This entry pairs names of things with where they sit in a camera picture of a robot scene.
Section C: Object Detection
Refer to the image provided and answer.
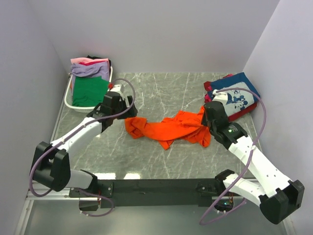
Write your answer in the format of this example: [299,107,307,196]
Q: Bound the orange t shirt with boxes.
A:
[124,107,211,150]

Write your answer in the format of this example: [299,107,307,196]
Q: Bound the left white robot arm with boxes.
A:
[29,92,137,197]

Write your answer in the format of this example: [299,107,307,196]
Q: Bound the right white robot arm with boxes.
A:
[201,101,305,225]

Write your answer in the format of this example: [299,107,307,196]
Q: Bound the pink folded shirt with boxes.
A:
[204,92,215,103]

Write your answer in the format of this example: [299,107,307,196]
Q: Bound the green shirt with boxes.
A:
[72,76,109,107]

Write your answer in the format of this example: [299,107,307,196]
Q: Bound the red folded shirt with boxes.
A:
[203,74,258,123]

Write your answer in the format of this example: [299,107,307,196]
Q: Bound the blue cartoon print shirt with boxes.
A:
[210,72,261,118]

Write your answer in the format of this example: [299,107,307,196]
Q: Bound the lavender shirt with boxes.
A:
[71,61,110,81]

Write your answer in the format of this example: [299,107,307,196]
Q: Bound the white perforated basket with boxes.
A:
[68,61,112,112]

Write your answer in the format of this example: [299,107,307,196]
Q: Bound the magenta shirt in basket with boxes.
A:
[79,61,98,66]

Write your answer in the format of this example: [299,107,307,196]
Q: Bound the black garment in basket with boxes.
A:
[87,55,112,67]

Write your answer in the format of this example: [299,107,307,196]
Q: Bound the light pink shirt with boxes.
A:
[70,57,109,64]

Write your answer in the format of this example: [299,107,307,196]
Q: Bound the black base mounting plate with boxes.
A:
[98,178,225,207]

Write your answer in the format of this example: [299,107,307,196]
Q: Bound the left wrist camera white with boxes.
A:
[109,84,124,95]

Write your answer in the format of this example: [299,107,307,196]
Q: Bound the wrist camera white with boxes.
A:
[212,90,228,105]
[109,84,124,95]

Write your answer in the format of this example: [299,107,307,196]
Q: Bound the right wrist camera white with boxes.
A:
[212,90,228,105]

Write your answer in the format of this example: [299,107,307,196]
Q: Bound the aluminium rail frame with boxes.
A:
[14,105,298,235]

